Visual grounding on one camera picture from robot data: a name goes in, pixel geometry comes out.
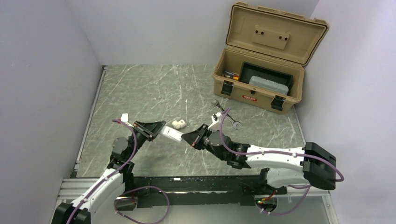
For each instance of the black toolbox right latch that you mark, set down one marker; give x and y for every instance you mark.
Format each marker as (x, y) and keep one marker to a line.
(277, 103)

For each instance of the silver open-end wrench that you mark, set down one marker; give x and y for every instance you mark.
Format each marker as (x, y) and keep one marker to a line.
(236, 124)

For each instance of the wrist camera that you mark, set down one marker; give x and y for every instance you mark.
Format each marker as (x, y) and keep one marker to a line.
(124, 117)
(216, 119)

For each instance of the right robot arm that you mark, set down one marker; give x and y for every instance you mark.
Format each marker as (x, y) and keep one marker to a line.
(310, 164)

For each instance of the black tray in toolbox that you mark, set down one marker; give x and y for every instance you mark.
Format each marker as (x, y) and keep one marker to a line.
(248, 70)

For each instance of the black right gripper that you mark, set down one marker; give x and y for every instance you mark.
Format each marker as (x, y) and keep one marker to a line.
(194, 138)

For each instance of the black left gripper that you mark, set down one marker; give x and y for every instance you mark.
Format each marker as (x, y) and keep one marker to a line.
(148, 130)

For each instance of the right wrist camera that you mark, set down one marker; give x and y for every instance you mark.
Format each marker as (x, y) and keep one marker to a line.
(216, 119)

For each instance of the black toolbox latch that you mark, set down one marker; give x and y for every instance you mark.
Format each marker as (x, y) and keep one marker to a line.
(227, 88)
(277, 103)

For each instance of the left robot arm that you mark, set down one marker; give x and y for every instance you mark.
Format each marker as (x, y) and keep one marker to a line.
(117, 179)

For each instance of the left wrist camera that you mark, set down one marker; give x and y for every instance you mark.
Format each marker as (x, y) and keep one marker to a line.
(124, 117)

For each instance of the white plastic pipe elbow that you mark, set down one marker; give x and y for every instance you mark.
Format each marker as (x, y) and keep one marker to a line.
(178, 124)

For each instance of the tan plastic toolbox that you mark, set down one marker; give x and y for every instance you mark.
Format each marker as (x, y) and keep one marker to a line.
(271, 38)

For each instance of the white remote control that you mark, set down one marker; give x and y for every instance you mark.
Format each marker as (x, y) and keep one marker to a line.
(171, 133)

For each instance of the grey plastic case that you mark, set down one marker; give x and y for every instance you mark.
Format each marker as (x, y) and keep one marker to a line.
(268, 85)

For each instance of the black toolbox left latch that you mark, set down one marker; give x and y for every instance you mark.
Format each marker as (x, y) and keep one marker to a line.
(227, 88)

